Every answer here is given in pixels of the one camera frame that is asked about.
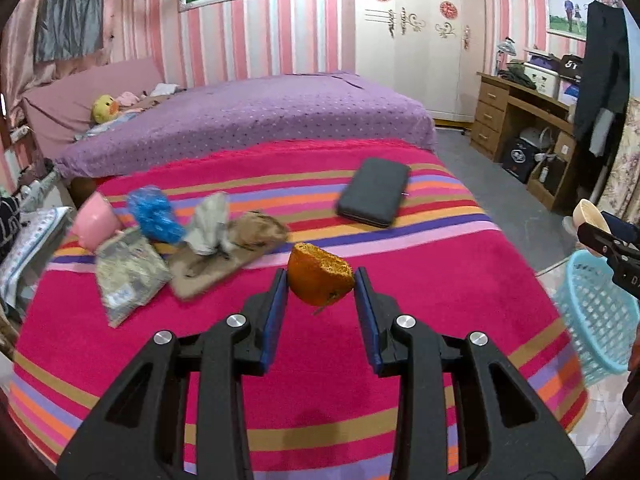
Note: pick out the floral beige curtain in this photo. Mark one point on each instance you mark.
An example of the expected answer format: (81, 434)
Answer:
(621, 195)

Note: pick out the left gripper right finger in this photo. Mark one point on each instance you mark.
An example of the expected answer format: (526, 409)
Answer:
(464, 410)

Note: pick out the black box under desk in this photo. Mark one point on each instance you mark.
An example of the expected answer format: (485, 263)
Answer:
(519, 158)

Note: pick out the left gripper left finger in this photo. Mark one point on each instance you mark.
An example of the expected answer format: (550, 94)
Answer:
(176, 410)

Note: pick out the black wallet case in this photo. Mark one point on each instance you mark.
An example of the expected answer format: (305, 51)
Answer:
(374, 194)

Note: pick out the striped pink blanket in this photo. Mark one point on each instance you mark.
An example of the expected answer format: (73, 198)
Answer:
(320, 412)

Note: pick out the wooden desk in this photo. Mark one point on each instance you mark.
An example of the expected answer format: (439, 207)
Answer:
(503, 110)

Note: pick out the purple dotted bed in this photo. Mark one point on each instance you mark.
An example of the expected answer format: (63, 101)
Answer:
(240, 114)

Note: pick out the silver snack wrapper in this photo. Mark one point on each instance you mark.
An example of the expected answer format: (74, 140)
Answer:
(129, 273)

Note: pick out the grey tissue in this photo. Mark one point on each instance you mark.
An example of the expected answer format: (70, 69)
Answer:
(207, 233)

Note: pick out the desk lamp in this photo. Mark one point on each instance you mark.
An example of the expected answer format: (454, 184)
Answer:
(505, 51)

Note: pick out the white wardrobe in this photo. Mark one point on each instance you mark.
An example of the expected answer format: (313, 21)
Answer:
(429, 50)

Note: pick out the pink piggy bank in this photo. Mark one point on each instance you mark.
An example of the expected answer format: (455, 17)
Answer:
(95, 223)

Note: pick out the white fan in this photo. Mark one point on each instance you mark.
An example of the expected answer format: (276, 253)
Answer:
(540, 139)

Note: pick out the blue plastic bag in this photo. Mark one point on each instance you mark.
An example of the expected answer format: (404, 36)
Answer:
(154, 214)

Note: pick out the yellow duck plush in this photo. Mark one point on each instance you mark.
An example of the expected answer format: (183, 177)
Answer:
(104, 109)

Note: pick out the black hanging clothes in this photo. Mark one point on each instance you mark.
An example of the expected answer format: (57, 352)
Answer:
(604, 88)

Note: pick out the white storage box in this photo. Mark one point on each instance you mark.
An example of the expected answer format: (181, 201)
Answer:
(547, 82)

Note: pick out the brown paper ball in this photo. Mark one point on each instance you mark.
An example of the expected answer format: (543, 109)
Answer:
(255, 230)

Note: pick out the grey window curtain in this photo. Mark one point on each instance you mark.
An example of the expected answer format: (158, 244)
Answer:
(68, 29)

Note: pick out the half orange peel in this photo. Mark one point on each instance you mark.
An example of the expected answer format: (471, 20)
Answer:
(317, 277)

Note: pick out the pink headboard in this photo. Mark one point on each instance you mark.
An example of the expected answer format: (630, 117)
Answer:
(57, 112)

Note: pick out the white round bowl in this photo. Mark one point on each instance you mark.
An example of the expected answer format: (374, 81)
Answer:
(587, 213)

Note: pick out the brown phone case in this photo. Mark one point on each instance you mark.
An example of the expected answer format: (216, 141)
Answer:
(191, 275)

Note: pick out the small framed couple photo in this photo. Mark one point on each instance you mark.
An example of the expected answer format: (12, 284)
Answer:
(568, 18)

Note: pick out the light blue plastic basket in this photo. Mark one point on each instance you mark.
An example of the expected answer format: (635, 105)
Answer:
(600, 317)

